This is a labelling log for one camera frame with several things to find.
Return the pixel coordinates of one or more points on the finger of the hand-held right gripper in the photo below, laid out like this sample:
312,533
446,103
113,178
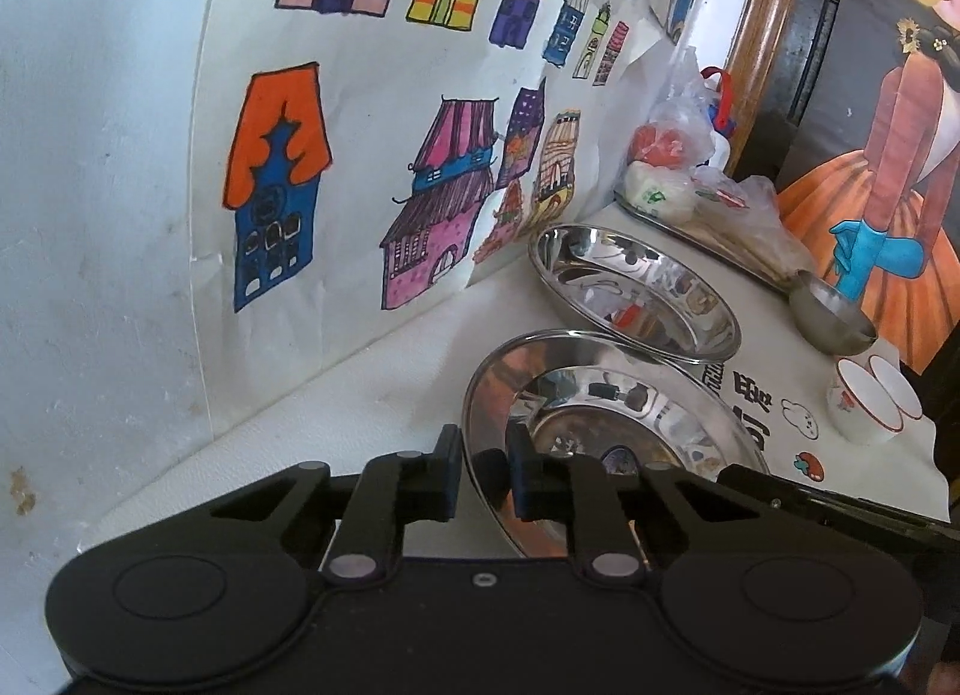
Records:
757,486

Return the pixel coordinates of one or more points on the red tomatoes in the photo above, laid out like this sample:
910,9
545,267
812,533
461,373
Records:
660,146

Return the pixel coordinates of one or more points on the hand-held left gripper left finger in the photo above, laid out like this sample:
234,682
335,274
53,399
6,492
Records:
450,477

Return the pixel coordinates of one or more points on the orange dress figure poster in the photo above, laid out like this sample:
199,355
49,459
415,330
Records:
900,178

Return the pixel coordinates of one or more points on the white bottle with blue lid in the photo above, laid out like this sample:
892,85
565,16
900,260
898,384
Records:
724,140

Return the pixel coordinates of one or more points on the white printed table cover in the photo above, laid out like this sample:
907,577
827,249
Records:
390,395

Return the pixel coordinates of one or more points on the plastic bag of brown sticks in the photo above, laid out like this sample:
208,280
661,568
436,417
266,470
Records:
757,223

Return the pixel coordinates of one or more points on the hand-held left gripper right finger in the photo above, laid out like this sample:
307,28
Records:
521,489

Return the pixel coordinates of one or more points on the small steel bowl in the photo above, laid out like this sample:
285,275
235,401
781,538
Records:
829,320

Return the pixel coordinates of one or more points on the wooden door frame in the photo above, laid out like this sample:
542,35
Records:
765,13

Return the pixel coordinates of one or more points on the white bun packet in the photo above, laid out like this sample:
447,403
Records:
656,193

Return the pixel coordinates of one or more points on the wide-rim steel plate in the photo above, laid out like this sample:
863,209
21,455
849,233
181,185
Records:
495,395

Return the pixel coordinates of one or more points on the steel tray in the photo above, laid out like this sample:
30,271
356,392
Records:
720,251

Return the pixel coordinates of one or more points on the clear plastic bag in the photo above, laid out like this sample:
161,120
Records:
686,103

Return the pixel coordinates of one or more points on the white bowl with red rim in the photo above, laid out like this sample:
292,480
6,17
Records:
851,406
900,384

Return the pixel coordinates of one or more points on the colourful houses drawing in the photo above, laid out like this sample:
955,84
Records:
360,140

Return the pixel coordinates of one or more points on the deep steel plate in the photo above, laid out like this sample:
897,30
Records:
600,268

